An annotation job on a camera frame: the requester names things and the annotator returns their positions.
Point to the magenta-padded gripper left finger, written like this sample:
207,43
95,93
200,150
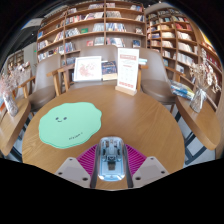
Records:
71,168

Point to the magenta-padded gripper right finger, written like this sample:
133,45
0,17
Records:
151,168

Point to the green smiley mouse pad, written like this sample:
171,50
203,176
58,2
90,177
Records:
71,125

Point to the round wooden side table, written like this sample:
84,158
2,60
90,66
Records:
201,125
11,125

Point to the brown leather armchair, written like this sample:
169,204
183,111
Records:
45,90
96,51
155,83

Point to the stack of blue books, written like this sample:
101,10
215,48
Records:
182,90

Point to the glass vase with white flowers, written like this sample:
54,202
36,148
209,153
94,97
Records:
198,98

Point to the glass vase with pink flowers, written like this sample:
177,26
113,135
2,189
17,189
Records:
10,103

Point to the white sign on wooden base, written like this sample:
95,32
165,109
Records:
127,70

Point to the white book with pink print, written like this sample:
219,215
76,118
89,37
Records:
87,68

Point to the dark blue book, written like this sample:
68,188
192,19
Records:
109,70

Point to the distant wooden bookshelf unit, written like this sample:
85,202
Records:
16,58

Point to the angled wooden bookshelf unit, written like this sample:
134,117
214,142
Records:
180,43

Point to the wide wooden bookshelf unit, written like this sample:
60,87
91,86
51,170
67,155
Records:
93,30

